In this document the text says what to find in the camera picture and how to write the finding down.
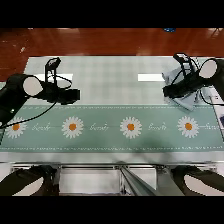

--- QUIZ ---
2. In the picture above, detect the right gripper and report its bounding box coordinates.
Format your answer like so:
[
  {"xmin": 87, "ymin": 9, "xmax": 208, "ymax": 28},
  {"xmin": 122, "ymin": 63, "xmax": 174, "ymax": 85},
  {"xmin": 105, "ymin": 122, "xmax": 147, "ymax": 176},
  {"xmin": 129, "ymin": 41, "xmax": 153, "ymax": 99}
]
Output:
[{"xmin": 162, "ymin": 73, "xmax": 205, "ymax": 100}]

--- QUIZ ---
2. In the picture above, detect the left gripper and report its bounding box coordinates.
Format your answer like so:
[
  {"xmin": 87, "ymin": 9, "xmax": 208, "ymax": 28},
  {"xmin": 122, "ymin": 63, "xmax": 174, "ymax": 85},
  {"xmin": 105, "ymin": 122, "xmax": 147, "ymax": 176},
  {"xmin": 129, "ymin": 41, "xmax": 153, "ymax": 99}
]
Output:
[{"xmin": 41, "ymin": 83, "xmax": 81, "ymax": 106}]

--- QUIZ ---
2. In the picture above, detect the light blue garment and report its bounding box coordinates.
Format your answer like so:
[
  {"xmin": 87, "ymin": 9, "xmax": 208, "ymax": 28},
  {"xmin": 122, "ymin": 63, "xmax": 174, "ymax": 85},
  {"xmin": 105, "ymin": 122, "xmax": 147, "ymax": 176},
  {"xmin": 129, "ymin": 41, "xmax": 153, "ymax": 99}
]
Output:
[{"xmin": 161, "ymin": 64, "xmax": 215, "ymax": 112}]

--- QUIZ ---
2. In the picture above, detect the blue round stand base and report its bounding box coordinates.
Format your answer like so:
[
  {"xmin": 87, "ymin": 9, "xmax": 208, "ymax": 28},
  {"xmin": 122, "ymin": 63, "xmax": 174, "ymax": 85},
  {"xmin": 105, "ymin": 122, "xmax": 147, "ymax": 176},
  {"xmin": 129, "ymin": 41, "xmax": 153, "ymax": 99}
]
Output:
[{"xmin": 162, "ymin": 27, "xmax": 177, "ymax": 34}]

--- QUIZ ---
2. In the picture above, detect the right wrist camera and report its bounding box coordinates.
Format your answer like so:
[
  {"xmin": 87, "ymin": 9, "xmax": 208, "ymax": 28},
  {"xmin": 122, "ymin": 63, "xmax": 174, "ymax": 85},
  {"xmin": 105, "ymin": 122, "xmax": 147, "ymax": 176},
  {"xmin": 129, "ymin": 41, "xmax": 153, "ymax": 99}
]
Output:
[{"xmin": 172, "ymin": 52, "xmax": 198, "ymax": 78}]

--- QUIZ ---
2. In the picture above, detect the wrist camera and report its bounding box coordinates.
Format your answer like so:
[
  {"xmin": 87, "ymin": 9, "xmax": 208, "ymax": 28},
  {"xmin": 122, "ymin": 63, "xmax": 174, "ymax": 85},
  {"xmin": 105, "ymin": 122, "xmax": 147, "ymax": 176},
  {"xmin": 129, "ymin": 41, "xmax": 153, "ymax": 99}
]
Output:
[
  {"xmin": 172, "ymin": 52, "xmax": 198, "ymax": 78},
  {"xmin": 44, "ymin": 56, "xmax": 63, "ymax": 84}
]

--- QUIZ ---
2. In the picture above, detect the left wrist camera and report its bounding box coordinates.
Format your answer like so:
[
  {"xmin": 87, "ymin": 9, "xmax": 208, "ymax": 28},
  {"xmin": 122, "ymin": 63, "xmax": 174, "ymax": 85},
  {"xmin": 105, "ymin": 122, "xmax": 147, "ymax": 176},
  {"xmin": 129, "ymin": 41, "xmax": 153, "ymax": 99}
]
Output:
[{"xmin": 44, "ymin": 56, "xmax": 63, "ymax": 84}]

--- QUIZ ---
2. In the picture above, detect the silver frame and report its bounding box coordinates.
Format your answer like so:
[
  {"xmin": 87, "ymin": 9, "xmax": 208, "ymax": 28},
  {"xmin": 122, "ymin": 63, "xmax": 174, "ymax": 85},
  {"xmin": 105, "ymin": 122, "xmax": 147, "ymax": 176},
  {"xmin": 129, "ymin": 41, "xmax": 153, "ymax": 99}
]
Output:
[{"xmin": 0, "ymin": 161, "xmax": 224, "ymax": 197}]

